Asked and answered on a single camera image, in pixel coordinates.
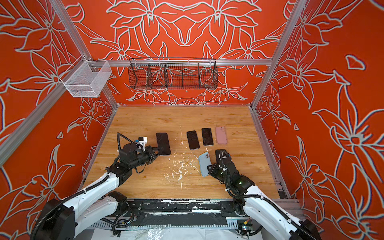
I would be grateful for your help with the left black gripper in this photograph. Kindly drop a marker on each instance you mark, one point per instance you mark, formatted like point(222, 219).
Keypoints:
point(150, 151)

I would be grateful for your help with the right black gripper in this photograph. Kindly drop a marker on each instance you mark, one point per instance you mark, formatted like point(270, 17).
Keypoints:
point(215, 167)

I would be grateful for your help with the black phone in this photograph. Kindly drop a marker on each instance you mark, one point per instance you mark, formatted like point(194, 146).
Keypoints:
point(193, 140)
point(163, 144)

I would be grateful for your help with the light blue phone case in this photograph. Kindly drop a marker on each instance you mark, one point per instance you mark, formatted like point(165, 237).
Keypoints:
point(204, 162)

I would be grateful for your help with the pink clear phone case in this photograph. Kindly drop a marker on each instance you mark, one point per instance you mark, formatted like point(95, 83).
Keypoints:
point(221, 135)

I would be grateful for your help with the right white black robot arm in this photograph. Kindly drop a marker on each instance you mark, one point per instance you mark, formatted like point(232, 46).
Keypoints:
point(255, 204)

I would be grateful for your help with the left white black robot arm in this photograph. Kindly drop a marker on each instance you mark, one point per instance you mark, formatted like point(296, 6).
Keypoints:
point(66, 219)

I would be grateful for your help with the small green circuit board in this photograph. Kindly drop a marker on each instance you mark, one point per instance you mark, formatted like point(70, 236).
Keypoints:
point(245, 228)

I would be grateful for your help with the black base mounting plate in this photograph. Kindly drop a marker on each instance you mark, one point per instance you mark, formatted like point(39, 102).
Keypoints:
point(199, 213)

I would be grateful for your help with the clear plastic bin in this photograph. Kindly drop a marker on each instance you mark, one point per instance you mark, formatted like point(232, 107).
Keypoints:
point(87, 78)

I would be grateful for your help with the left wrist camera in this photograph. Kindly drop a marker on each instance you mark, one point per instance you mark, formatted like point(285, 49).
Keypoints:
point(141, 141)

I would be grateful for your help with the black wire basket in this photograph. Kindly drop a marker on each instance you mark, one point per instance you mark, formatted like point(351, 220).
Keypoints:
point(173, 74)

